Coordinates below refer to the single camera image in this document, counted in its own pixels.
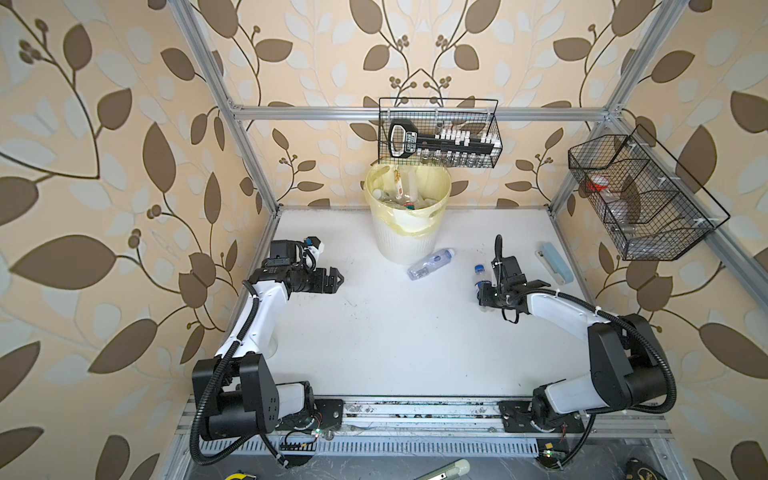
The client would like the clear bottle blue label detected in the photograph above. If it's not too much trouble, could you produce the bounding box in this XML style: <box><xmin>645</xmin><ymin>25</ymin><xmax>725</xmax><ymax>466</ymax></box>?
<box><xmin>474</xmin><ymin>264</ymin><xmax>493</xmax><ymax>300</ymax></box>

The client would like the capless bottle green red label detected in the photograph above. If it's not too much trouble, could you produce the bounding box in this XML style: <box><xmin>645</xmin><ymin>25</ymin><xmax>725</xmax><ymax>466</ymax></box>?
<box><xmin>394</xmin><ymin>168</ymin><xmax>419</xmax><ymax>209</ymax></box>

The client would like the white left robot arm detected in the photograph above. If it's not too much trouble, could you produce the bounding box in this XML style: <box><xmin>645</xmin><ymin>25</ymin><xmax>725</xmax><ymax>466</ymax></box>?
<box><xmin>189</xmin><ymin>260</ymin><xmax>344</xmax><ymax>468</ymax></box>

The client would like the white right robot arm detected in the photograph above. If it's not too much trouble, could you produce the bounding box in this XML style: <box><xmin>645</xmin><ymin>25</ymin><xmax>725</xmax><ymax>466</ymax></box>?
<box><xmin>477</xmin><ymin>253</ymin><xmax>678</xmax><ymax>432</ymax></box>

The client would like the white ribbed trash bin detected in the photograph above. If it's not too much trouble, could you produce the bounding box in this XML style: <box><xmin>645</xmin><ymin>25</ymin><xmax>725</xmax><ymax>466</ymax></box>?
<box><xmin>370</xmin><ymin>203</ymin><xmax>446</xmax><ymax>265</ymax></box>

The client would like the yellow bin liner bag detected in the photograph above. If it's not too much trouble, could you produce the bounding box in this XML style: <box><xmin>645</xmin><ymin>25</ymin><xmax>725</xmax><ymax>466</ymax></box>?
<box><xmin>363</xmin><ymin>164</ymin><xmax>452</xmax><ymax>236</ymax></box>

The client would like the red capped jar in basket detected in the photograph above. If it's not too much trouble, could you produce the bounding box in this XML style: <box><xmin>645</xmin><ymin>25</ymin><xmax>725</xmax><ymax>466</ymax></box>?
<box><xmin>585</xmin><ymin>175</ymin><xmax>611</xmax><ymax>194</ymax></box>

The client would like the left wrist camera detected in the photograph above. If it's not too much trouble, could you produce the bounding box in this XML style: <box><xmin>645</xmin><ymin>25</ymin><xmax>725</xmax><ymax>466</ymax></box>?
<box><xmin>303</xmin><ymin>236</ymin><xmax>324</xmax><ymax>269</ymax></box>

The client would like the metal base rail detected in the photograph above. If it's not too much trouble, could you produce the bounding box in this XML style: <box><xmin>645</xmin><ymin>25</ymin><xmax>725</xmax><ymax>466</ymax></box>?
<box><xmin>179</xmin><ymin>395</ymin><xmax>667</xmax><ymax>436</ymax></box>

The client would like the black wire basket right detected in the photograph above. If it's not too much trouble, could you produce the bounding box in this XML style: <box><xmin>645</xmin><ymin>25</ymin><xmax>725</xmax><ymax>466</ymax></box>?
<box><xmin>568</xmin><ymin>125</ymin><xmax>731</xmax><ymax>262</ymax></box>

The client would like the black wire basket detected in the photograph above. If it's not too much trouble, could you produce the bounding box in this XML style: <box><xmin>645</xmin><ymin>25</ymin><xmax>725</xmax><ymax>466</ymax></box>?
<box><xmin>568</xmin><ymin>125</ymin><xmax>731</xmax><ymax>262</ymax></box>
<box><xmin>378</xmin><ymin>96</ymin><xmax>503</xmax><ymax>169</ymax></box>

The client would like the black wire basket back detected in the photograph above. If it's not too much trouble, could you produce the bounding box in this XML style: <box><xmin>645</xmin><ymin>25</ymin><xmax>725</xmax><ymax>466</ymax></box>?
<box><xmin>378</xmin><ymin>96</ymin><xmax>503</xmax><ymax>169</ymax></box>

